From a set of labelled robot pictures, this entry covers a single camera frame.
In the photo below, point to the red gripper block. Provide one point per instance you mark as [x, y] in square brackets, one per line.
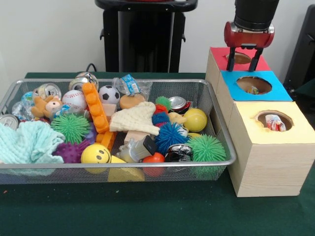
[248, 38]

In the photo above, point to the colourful dotted cloth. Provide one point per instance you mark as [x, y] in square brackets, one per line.
[274, 124]

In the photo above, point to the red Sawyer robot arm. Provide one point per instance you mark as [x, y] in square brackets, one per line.
[256, 12]

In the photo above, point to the wooden box with three holes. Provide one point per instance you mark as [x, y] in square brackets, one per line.
[268, 167]

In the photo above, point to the plain yellow ball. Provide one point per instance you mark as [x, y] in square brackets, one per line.
[195, 120]

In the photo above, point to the green spiky rubber ball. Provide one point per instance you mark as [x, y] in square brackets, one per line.
[209, 148]
[70, 127]

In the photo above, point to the blue spiky rubber ball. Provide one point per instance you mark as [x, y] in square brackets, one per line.
[172, 135]

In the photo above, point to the cream fluffy cloth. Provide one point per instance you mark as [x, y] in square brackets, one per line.
[137, 120]

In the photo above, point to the black and white soccer ball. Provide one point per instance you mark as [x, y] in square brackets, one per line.
[109, 94]

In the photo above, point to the orange plastic block toy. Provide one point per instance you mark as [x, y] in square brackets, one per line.
[96, 108]

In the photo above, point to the white baseball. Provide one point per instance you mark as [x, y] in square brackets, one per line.
[73, 98]

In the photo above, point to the yellow smiley face ball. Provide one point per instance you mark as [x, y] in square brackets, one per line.
[96, 153]

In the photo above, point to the dark green table cloth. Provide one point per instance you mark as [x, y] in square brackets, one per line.
[147, 211]

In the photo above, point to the brown teddy bear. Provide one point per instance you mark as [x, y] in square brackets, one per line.
[43, 105]

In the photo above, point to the mint green knitted cloth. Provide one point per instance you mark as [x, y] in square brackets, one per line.
[27, 142]

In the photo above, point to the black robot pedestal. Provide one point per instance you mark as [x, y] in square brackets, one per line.
[147, 37]

